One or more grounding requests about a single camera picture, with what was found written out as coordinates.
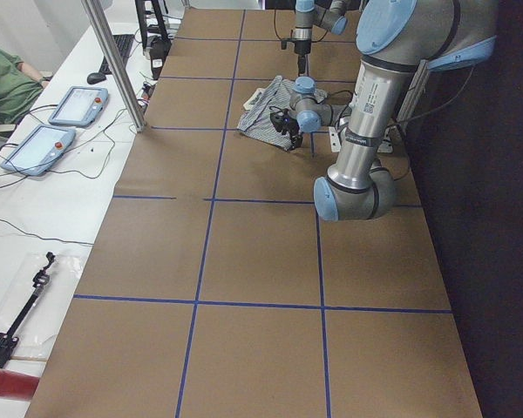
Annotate black device with label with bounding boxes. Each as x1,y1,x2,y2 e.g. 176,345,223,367
144,36,172,80

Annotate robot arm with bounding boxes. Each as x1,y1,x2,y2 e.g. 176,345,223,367
282,0,351,76
289,1,499,221

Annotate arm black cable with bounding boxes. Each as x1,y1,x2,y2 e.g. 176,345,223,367
273,8,297,43
322,89,354,110

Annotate red cylinder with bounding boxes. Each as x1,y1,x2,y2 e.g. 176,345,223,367
0,368,39,401

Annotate teach pendant tablet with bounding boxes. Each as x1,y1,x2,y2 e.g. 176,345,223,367
48,86,109,128
0,124,76,176

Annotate aluminium frame post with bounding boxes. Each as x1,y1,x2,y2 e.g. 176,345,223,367
81,0,146,132

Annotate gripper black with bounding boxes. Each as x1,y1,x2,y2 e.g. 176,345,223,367
283,117,302,152
294,39,311,77

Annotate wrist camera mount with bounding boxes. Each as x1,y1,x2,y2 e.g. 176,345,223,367
269,109,289,135
281,37,296,50

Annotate lower teach pendant tablet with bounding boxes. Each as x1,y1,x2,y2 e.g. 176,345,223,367
0,124,76,176

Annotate black stool legs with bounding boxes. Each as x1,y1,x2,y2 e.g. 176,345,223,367
134,0,169,49

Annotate black clamp tool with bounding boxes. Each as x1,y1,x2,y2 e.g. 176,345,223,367
0,252,56,368

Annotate black computer mouse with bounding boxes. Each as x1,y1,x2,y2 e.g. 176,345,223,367
86,72,106,85

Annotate black table cable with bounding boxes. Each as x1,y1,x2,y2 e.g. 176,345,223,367
0,102,152,247

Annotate black keyboard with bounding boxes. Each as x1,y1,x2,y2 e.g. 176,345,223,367
98,34,134,75

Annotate upper teach pendant tablet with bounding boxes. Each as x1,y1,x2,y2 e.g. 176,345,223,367
48,86,109,128

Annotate person in green shirt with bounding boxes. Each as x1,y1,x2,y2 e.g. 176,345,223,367
0,49,50,125

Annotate striped polo shirt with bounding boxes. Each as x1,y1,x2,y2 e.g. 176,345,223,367
238,76,336,151

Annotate white pedestal column base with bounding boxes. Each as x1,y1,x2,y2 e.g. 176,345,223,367
328,124,393,154

